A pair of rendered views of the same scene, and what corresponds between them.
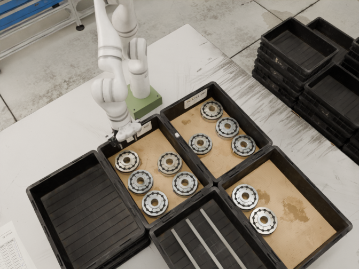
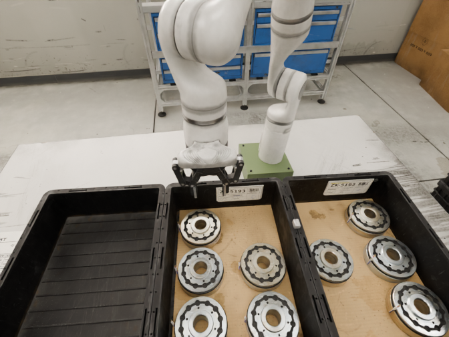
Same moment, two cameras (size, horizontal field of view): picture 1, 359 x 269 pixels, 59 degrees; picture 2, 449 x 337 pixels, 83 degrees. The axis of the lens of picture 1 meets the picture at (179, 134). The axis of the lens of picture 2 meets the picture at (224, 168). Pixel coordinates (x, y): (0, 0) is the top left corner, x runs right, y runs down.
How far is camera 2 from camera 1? 0.70 m
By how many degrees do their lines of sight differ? 22
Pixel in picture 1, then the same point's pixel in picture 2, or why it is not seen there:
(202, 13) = not seen: hidden behind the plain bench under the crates
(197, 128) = (333, 233)
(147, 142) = (244, 216)
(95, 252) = not seen: outside the picture
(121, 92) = (216, 23)
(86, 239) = (64, 319)
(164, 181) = (240, 291)
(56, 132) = (154, 160)
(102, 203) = (129, 271)
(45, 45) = not seen: hidden behind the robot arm
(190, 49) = (352, 140)
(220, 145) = (367, 282)
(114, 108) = (194, 85)
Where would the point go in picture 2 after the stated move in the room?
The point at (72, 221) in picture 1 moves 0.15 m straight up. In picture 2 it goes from (73, 274) to (39, 243)
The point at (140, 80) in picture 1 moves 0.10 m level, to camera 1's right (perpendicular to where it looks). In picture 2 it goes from (276, 134) to (306, 143)
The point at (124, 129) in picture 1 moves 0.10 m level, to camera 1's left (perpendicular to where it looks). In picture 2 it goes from (200, 148) to (149, 130)
